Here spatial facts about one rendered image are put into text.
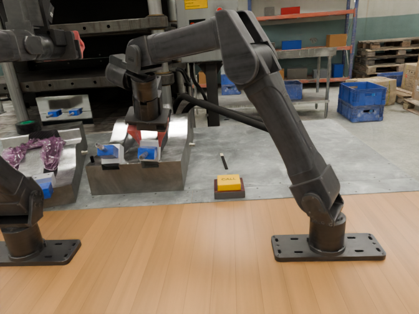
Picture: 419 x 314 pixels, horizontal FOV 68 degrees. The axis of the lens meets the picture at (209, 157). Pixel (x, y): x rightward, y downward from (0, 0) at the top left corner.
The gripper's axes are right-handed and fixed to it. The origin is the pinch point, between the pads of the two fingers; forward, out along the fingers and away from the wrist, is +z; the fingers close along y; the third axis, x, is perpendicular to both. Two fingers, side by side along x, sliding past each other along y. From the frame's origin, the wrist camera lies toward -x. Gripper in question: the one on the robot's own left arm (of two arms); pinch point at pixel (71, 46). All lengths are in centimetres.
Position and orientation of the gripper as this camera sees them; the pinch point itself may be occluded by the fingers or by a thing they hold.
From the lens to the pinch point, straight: 98.9
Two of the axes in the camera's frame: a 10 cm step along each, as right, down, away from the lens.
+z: 0.6, -3.3, 9.4
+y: -10.0, 0.4, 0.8
